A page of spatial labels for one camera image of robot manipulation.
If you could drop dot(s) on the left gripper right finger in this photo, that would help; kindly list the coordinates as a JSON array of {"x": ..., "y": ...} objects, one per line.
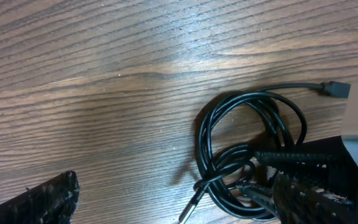
[{"x": 296, "y": 204}]

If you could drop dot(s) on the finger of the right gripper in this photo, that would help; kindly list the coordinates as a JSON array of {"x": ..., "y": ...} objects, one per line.
[
  {"x": 281, "y": 160},
  {"x": 259, "y": 194}
]

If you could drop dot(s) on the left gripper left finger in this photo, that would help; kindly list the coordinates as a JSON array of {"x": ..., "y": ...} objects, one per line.
[{"x": 51, "y": 202}]

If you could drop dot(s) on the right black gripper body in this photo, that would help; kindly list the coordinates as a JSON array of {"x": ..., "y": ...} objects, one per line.
[{"x": 337, "y": 173}]

